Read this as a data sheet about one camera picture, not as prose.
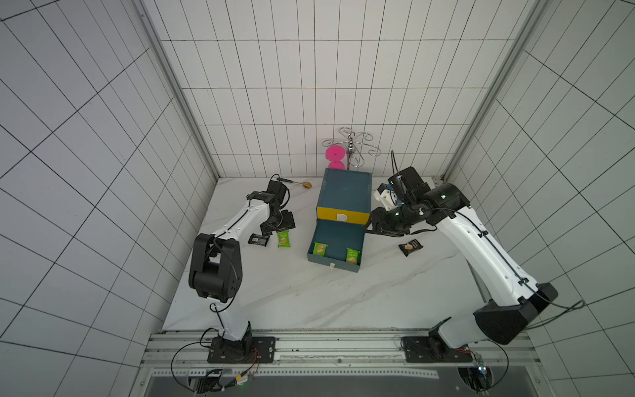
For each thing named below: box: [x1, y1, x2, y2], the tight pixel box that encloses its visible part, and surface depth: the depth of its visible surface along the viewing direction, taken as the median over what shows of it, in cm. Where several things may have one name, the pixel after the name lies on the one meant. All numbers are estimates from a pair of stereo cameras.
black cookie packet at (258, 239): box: [247, 233, 271, 247], surface depth 98 cm
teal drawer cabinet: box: [316, 167, 373, 215], surface depth 88 cm
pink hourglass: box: [325, 144, 347, 171], surface depth 92 cm
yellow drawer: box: [316, 206, 371, 226], surface depth 85 cm
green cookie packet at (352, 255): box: [345, 247, 361, 265], surface depth 86 cm
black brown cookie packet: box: [398, 238, 425, 258], surface depth 97 cm
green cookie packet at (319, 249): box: [312, 242, 329, 257], surface depth 88 cm
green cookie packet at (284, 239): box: [277, 229, 292, 248], surface depth 99 cm
